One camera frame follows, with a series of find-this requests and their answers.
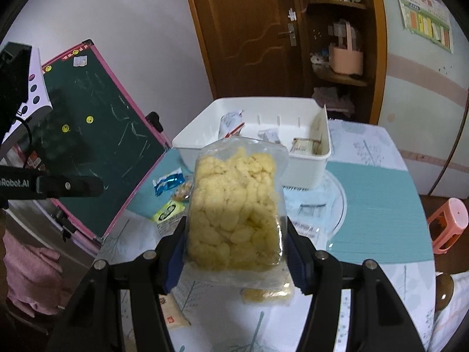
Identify green yellow snack packet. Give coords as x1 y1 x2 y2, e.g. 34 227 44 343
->
151 199 185 224

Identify clear bag yellow puffs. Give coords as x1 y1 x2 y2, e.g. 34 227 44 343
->
184 136 293 304

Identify brown nut snack packet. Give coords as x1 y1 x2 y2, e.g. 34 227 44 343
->
172 180 193 202

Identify blue white snack packet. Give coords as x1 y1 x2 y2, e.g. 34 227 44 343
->
152 168 185 196

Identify teal patterned tablecloth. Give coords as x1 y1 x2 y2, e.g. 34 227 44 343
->
98 118 437 352

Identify white plastic storage bin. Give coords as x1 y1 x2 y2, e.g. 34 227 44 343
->
172 97 331 190

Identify pink plastic stool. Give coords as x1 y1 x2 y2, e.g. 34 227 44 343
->
427 198 468 255

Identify stack of pink cloths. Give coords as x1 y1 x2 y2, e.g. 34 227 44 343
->
312 87 355 117

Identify brown wooden door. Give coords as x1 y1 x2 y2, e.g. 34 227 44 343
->
188 0 305 99

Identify wooden corner shelf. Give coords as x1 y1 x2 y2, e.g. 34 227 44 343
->
305 0 367 87

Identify green chalkboard pink frame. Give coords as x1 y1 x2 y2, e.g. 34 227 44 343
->
17 40 169 243

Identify pink basket with handle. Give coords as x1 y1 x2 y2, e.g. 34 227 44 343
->
329 20 363 75

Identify silver door handle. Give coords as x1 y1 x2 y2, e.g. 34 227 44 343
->
277 22 297 47

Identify green yellow wall poster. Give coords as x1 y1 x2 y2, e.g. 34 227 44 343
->
398 0 453 53

